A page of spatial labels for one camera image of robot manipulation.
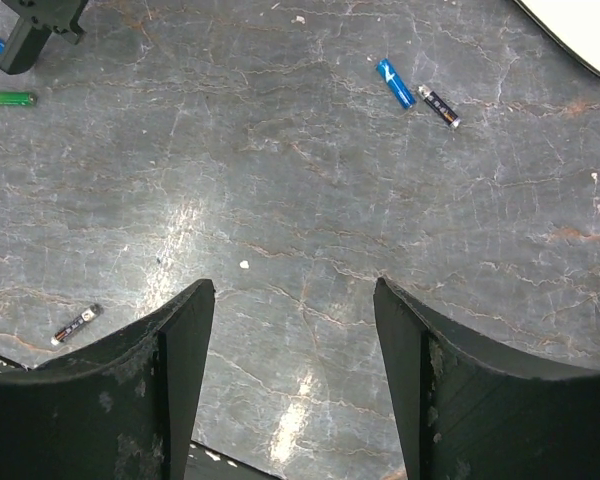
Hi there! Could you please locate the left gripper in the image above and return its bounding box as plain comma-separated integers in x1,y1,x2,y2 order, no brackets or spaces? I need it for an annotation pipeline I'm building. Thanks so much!
2,0,88,45

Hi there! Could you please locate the blue battery right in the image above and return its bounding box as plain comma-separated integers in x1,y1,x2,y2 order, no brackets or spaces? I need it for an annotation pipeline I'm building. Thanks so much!
376,58,416,110

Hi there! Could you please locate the black remote control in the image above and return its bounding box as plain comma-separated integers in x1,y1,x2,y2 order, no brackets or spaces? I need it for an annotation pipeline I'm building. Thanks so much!
0,17,52,75

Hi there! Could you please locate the black battery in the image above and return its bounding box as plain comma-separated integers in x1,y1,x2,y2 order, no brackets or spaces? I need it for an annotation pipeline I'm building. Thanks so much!
417,85,461,129
50,304,104,346

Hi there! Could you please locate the black battery right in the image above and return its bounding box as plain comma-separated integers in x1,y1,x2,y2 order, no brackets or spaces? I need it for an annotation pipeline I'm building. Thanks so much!
417,85,461,129

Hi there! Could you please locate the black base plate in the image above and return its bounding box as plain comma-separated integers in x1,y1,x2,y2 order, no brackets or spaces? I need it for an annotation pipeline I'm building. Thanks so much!
0,355,279,480

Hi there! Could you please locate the green battery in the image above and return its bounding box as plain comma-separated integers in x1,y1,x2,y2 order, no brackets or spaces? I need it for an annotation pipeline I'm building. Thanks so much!
0,91,37,106

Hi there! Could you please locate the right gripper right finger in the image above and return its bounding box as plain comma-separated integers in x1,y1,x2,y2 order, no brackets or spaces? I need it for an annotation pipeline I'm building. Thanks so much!
373,278,600,479

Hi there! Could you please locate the white square plate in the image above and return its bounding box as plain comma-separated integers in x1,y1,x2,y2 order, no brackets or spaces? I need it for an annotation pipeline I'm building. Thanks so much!
516,0,600,78

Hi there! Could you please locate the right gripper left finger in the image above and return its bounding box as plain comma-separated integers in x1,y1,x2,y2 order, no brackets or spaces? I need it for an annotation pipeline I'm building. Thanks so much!
0,279,215,479

